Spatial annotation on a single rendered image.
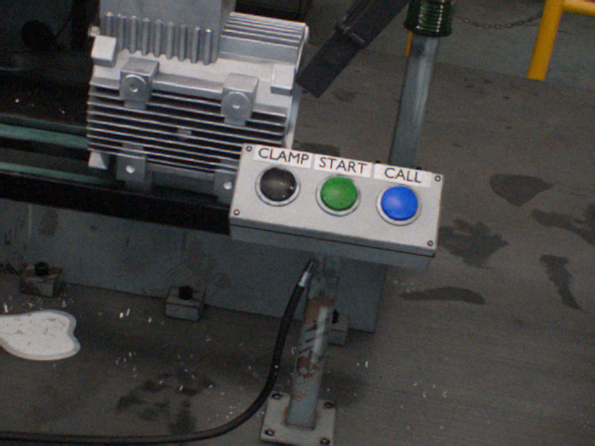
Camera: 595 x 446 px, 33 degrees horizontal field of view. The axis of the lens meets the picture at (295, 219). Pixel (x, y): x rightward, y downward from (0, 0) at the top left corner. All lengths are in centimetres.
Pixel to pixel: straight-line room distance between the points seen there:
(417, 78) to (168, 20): 45
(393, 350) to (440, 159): 49
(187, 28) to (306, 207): 27
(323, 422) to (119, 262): 30
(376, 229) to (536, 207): 67
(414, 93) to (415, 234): 57
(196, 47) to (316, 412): 38
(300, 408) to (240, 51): 35
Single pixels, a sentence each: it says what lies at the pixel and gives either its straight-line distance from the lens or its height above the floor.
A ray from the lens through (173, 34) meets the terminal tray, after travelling 102.
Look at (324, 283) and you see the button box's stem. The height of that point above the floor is 97.
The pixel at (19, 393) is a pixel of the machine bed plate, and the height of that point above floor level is 80.
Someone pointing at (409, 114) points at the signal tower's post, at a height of 91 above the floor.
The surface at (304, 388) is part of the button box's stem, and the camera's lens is 96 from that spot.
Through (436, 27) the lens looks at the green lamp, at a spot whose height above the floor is 104.
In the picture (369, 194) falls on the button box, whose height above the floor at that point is 107.
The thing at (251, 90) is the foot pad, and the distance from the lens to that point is 97.
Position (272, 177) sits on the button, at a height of 107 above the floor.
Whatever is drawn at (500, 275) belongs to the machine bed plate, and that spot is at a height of 80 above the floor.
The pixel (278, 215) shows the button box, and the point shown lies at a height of 105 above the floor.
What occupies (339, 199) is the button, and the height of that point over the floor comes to 107.
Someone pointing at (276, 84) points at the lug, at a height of 108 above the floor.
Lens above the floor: 146
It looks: 30 degrees down
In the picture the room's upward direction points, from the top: 8 degrees clockwise
